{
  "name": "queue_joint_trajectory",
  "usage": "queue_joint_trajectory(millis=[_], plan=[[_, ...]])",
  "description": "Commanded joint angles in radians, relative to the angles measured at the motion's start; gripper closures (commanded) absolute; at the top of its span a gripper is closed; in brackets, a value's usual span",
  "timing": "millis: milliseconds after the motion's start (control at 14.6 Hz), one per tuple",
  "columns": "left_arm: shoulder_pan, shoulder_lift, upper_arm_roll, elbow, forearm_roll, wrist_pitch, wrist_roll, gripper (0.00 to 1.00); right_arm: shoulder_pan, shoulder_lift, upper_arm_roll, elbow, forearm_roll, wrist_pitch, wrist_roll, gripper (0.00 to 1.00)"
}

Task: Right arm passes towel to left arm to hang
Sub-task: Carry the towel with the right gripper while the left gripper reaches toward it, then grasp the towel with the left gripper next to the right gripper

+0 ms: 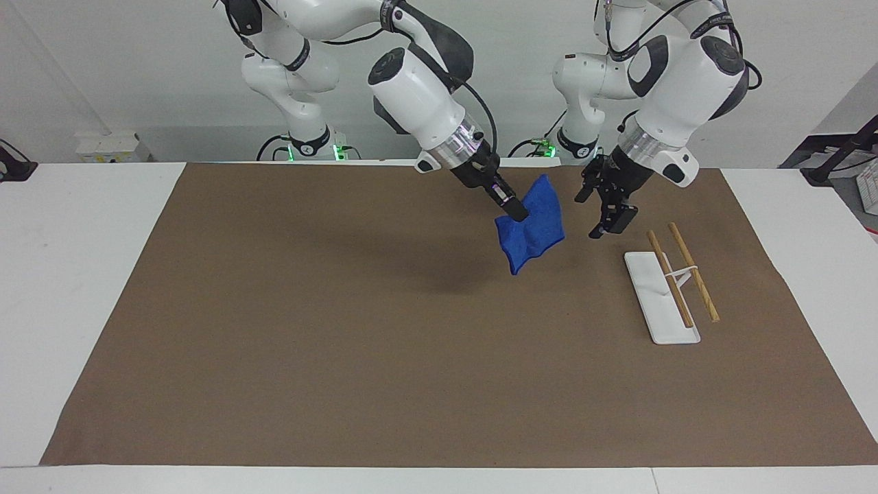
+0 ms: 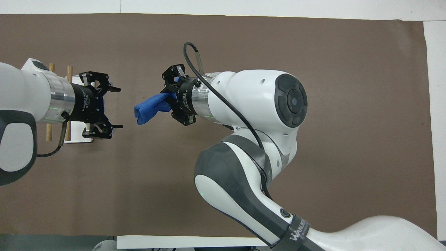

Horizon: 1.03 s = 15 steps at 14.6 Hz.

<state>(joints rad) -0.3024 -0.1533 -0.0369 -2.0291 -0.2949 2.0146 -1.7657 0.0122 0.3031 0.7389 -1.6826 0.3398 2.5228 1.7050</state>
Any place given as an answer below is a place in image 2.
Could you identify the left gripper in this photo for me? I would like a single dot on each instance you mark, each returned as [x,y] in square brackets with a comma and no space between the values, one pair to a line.
[85,103]

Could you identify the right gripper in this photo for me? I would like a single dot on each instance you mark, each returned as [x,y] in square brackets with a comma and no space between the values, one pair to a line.
[184,96]

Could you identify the blue towel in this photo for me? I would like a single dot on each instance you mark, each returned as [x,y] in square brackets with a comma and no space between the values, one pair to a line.
[148,109]

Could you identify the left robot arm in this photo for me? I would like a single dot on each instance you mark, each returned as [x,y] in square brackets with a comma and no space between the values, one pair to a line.
[21,90]

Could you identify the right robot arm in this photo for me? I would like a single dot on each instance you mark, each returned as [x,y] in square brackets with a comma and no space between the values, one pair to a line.
[251,101]

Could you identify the wooden towel rack white base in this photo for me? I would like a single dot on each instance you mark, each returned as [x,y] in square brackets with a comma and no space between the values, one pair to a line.
[69,75]

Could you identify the white board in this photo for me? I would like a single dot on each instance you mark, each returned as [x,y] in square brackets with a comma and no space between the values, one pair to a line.
[191,241]

